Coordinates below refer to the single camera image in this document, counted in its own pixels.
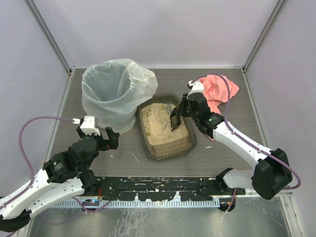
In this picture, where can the grey slotted cable duct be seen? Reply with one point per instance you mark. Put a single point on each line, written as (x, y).
(175, 203)

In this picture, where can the black slotted litter scoop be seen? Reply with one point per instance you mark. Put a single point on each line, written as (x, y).
(175, 119)

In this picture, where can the beige cat litter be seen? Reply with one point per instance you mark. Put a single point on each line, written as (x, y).
(156, 119)

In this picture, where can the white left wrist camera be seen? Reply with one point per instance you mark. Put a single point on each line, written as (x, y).
(88, 126)

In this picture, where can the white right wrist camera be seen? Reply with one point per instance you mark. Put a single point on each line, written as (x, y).
(195, 87)

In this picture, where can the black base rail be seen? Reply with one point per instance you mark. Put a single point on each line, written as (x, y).
(158, 188)

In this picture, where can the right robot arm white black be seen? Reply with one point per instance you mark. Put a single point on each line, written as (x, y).
(270, 171)

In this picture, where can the pink cloth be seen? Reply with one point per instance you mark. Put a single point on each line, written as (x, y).
(216, 92)

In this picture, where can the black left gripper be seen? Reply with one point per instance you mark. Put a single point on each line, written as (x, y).
(99, 138)

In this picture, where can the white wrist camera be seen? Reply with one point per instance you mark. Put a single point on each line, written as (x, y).
(88, 126)
(195, 87)

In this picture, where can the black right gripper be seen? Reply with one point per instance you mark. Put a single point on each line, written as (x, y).
(185, 106)

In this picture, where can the dark translucent litter box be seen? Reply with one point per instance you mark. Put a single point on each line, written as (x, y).
(172, 149)

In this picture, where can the translucent plastic trash bag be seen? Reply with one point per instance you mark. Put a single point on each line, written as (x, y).
(113, 90)

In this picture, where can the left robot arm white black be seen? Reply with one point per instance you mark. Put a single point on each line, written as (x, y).
(64, 176)

